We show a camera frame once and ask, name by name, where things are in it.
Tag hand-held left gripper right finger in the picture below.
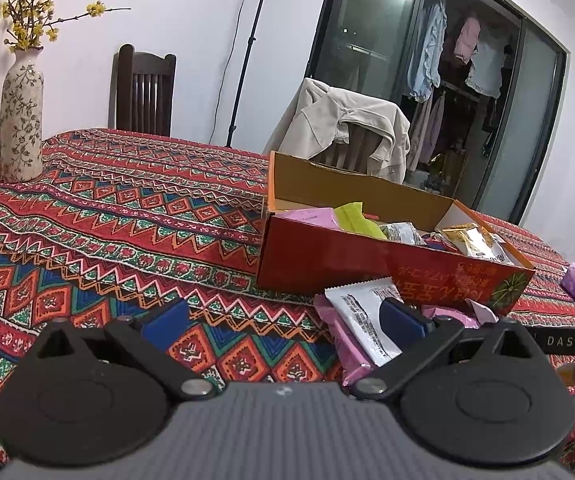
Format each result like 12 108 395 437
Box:
350 296 538 402

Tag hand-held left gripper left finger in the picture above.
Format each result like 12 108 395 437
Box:
35 296 218 402

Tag pink snack packet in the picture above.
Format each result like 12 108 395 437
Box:
428 305 474 330
274 207 342 232

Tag small white snack packet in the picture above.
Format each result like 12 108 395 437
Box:
464 299 499 325

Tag red clear-window snack packet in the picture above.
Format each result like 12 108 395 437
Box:
423 232 463 255

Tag red orange cardboard box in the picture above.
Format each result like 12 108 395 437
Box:
256 151 537 317

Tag lime green snack packet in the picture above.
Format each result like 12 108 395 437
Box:
334 201 389 241

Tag wooden chair under jacket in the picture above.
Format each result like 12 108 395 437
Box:
312 122 383 176

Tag mauve hanging garments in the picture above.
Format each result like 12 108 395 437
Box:
407 92 445 163

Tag beige jacket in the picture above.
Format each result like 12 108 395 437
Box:
278 77 411 183

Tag dark wooden chair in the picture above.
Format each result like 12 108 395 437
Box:
109 44 177 137

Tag floral ceramic vase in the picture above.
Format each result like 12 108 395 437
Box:
0 46 44 183

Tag white hanging top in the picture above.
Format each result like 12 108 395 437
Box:
466 35 508 98

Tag light blue hanging shirt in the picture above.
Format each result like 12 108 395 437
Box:
407 2 447 103

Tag pink hanging garment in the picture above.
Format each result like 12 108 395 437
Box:
453 16 482 66

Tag black tripod stand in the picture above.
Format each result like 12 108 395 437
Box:
225 0 278 148

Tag black-framed sliding glass door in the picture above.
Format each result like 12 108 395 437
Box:
305 0 568 226

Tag yellow flower branches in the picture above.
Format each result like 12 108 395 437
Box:
0 0 132 53

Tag black light cable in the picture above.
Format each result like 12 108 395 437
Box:
209 0 256 146

